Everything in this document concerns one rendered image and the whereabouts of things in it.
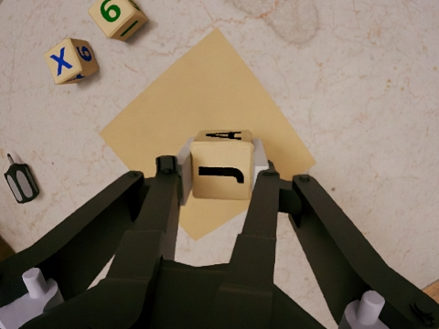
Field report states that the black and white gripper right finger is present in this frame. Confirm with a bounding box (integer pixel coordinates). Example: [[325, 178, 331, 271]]
[[207, 139, 439, 329]]

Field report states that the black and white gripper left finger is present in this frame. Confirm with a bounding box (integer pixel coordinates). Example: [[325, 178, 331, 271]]
[[0, 138, 194, 329]]

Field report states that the tan flat mat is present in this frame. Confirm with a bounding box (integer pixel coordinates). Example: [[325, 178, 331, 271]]
[[99, 27, 316, 241]]

